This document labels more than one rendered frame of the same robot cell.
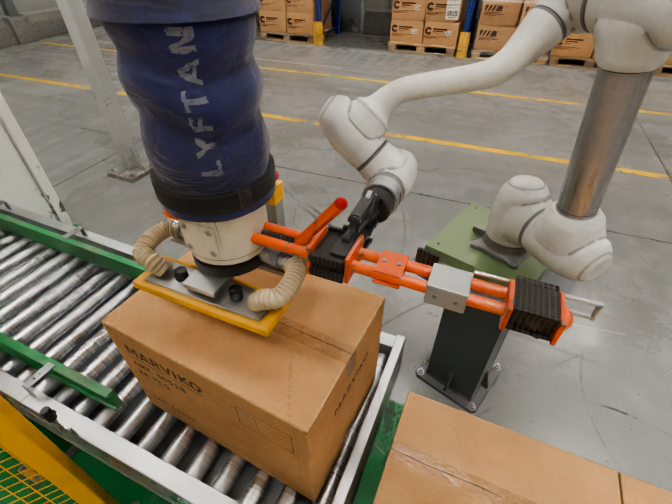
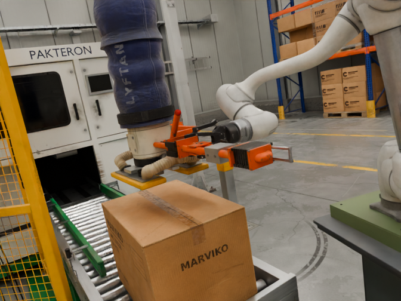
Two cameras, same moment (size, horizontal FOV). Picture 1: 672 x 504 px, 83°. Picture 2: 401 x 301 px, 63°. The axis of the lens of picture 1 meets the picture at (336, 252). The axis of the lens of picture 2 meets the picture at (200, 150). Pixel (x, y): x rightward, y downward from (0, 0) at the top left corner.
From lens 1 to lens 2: 0.80 m
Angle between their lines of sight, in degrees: 43
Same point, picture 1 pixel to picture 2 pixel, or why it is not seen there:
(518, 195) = (386, 150)
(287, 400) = (146, 235)
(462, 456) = not seen: outside the picture
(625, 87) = (385, 41)
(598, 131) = (386, 76)
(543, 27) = (336, 24)
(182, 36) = (119, 47)
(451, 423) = not seen: outside the picture
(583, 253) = not seen: outside the picture
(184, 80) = (121, 64)
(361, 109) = (233, 87)
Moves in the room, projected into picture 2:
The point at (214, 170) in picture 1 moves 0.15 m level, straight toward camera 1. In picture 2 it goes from (130, 101) to (110, 105)
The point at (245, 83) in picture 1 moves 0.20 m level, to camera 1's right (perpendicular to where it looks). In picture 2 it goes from (145, 64) to (191, 54)
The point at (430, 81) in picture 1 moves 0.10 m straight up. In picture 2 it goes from (273, 67) to (269, 40)
